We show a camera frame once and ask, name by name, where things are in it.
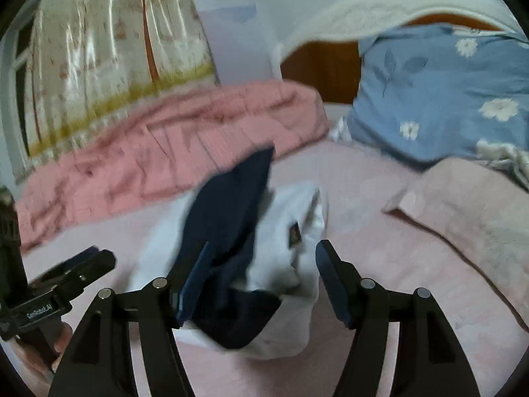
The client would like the white carved bed headboard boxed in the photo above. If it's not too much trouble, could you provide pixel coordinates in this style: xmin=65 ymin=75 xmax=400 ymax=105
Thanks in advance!
xmin=275 ymin=0 xmax=521 ymax=106

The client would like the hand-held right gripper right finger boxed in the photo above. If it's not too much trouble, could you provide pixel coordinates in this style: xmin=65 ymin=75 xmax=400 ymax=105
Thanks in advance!
xmin=315 ymin=239 xmax=482 ymax=397

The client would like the white floral cloth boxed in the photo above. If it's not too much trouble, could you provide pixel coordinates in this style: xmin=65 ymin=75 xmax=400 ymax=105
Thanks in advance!
xmin=475 ymin=140 xmax=529 ymax=193

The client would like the person's left hand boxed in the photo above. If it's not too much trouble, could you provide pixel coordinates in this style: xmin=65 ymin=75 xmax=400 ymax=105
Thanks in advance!
xmin=12 ymin=323 xmax=74 ymax=381

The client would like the tree print curtain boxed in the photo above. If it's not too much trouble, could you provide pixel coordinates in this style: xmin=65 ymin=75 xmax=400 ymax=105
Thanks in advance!
xmin=22 ymin=0 xmax=218 ymax=162

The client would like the white and navy jacket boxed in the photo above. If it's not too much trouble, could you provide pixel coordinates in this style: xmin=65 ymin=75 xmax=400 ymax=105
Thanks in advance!
xmin=124 ymin=147 xmax=329 ymax=360

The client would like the blue floral pillow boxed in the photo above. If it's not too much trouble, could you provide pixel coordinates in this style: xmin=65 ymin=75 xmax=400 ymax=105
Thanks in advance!
xmin=347 ymin=25 xmax=529 ymax=168

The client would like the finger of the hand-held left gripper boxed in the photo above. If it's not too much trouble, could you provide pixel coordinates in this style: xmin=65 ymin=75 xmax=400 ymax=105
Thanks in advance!
xmin=28 ymin=246 xmax=117 ymax=298

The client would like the white framed window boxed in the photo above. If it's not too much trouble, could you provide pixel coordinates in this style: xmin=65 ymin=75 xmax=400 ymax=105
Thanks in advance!
xmin=0 ymin=21 xmax=38 ymax=183

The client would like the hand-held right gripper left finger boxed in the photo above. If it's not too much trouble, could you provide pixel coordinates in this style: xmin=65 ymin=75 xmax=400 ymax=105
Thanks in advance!
xmin=47 ymin=240 xmax=216 ymax=397

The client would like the pink checked quilt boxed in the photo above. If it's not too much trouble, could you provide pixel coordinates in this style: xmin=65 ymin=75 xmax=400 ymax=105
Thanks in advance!
xmin=14 ymin=80 xmax=329 ymax=253

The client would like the pink pillow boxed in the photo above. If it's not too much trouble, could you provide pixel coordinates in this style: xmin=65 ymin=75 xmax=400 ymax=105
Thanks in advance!
xmin=384 ymin=157 xmax=529 ymax=311

